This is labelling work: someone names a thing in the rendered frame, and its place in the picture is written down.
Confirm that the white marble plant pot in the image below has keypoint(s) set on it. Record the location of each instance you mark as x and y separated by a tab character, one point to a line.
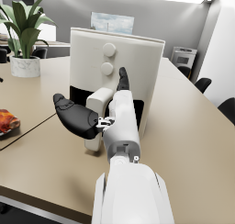
25	66

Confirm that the black office chair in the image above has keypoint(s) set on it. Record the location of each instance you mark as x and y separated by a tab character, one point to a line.
228	109
40	52
184	70
3	55
203	84

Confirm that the framed sky picture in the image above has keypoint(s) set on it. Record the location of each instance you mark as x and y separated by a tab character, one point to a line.
112	22

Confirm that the green potted plant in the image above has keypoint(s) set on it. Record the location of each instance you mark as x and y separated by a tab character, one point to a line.
24	25

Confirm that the silver oven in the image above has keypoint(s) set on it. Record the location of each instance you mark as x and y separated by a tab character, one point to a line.
183	58

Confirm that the pale air fryer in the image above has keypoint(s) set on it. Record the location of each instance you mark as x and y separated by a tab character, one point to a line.
91	68

